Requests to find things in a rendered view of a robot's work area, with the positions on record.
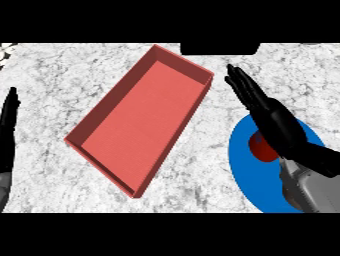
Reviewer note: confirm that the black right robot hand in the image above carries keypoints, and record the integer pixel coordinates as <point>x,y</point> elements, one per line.
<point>276,123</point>

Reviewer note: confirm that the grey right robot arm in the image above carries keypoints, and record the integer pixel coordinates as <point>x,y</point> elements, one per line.
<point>320,190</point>

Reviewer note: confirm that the red can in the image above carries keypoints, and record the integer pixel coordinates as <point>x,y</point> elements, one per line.
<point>261,150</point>

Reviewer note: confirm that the blue plate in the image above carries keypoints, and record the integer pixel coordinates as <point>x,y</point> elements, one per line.
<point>248,173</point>

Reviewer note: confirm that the red cardboard box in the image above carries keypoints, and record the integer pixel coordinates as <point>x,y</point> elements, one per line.
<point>143,126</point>

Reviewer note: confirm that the black appliance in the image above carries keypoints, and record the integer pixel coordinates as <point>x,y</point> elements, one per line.
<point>218,48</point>

